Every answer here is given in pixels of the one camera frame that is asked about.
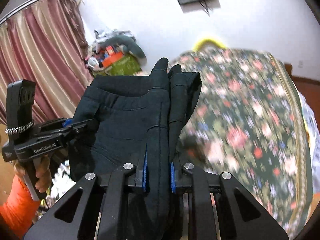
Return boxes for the black pants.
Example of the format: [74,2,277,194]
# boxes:
[68,58,202,239]

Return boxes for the person's left hand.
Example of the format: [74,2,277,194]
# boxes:
[13,155,52,193]

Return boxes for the striped pink curtain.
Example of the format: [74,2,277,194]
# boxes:
[1,0,92,124]

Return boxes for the orange box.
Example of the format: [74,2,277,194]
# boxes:
[102,52,124,67]

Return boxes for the floral green bedspread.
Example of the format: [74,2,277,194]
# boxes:
[171,48,313,238]

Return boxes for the green patterned storage bag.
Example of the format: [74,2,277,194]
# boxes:
[92,55,141,77]

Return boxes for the grey plush pillow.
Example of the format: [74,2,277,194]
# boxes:
[97,35,146,59]

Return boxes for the yellow headboard tube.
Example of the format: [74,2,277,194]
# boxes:
[193,38,227,51]

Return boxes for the white patterned bed sheet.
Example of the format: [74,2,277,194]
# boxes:
[298,92,319,160]

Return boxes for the silver chain bracelet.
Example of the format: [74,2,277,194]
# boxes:
[4,121,35,135]

